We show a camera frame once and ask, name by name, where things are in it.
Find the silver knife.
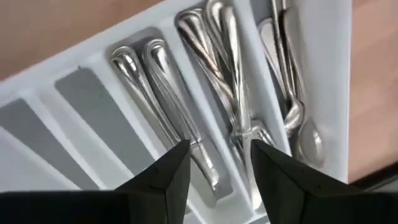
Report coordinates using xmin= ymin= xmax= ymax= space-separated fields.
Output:
xmin=142 ymin=38 xmax=233 ymax=208

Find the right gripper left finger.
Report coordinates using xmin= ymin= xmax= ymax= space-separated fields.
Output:
xmin=0 ymin=139 xmax=192 ymax=224

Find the white cutlery tray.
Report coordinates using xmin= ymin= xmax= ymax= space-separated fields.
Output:
xmin=0 ymin=0 xmax=354 ymax=224

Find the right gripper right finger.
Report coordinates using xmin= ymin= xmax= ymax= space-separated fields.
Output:
xmin=250 ymin=139 xmax=398 ymax=224

